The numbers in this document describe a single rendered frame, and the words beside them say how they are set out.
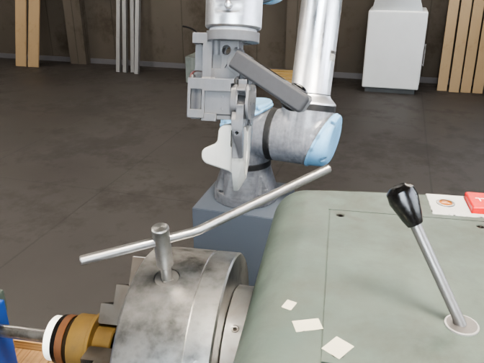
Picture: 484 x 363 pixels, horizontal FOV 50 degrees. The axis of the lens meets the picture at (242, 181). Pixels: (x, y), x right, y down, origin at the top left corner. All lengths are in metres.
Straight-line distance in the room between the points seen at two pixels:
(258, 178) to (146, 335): 0.59
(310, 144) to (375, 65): 5.97
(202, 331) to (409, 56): 6.49
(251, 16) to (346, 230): 0.33
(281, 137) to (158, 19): 7.53
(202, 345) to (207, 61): 0.36
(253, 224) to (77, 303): 1.81
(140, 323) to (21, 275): 2.52
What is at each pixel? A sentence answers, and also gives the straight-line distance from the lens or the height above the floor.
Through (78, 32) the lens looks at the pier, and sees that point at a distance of 9.13.
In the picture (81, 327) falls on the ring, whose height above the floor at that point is 1.12.
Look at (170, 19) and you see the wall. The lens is 8.49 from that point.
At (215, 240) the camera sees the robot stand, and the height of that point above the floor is 1.02.
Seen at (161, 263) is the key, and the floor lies 1.27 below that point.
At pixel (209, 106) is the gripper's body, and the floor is 1.44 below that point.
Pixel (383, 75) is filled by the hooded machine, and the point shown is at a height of 0.22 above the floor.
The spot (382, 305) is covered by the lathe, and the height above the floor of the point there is 1.25.
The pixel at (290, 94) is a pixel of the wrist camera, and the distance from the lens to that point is 0.67.
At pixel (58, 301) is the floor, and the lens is 2.89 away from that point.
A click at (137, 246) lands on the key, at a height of 1.30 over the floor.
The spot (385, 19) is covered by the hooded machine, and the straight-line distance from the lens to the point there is 6.95.
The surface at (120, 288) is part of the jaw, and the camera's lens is 0.82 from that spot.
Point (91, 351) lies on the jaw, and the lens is 0.81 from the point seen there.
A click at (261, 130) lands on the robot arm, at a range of 1.11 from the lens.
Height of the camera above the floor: 1.62
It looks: 23 degrees down
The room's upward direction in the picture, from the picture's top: straight up
